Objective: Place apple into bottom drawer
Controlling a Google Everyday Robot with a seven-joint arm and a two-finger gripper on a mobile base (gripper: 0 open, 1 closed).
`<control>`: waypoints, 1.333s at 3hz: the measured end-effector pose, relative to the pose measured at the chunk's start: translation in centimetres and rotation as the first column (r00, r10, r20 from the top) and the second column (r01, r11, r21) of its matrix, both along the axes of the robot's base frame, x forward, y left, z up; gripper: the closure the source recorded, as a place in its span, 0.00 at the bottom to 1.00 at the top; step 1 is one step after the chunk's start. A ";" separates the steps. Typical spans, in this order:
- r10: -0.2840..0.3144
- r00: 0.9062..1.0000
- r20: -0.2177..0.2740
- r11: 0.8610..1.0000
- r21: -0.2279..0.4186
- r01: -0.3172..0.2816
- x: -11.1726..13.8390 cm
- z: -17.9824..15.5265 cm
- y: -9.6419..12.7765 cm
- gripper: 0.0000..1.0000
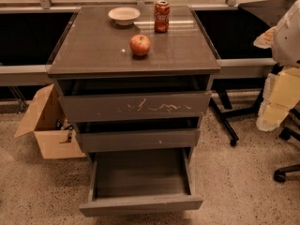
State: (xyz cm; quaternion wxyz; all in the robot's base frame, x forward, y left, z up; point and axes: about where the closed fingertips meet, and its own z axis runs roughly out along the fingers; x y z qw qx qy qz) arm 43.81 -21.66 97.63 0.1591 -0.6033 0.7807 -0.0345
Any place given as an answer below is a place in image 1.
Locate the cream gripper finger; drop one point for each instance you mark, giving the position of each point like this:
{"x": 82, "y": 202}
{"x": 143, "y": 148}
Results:
{"x": 265, "y": 40}
{"x": 281, "y": 93}

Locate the red apple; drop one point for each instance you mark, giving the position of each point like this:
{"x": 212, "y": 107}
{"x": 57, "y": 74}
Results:
{"x": 140, "y": 45}

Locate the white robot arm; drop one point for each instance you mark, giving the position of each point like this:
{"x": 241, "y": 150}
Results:
{"x": 286, "y": 42}

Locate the grey middle drawer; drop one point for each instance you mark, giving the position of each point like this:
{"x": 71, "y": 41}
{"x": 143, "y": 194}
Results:
{"x": 138, "y": 134}

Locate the grey drawer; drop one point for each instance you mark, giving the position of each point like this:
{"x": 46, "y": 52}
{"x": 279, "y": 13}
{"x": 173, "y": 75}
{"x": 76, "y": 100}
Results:
{"x": 138, "y": 134}
{"x": 140, "y": 182}
{"x": 133, "y": 98}

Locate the grey drawer cabinet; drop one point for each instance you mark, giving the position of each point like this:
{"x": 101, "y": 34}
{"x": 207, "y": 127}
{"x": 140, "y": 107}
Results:
{"x": 97, "y": 47}

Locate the grey bottom drawer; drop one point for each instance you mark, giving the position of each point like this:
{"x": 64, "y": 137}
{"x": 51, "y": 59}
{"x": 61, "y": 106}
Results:
{"x": 140, "y": 182}

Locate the grey top drawer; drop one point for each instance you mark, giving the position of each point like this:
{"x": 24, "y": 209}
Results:
{"x": 133, "y": 98}

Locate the red cola can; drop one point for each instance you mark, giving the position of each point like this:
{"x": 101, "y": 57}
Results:
{"x": 161, "y": 16}

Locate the white bowl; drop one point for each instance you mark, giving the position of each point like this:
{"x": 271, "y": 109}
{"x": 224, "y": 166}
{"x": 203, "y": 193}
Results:
{"x": 124, "y": 15}

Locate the open cardboard box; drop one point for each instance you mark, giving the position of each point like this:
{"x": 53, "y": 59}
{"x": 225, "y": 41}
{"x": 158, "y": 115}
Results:
{"x": 41, "y": 118}

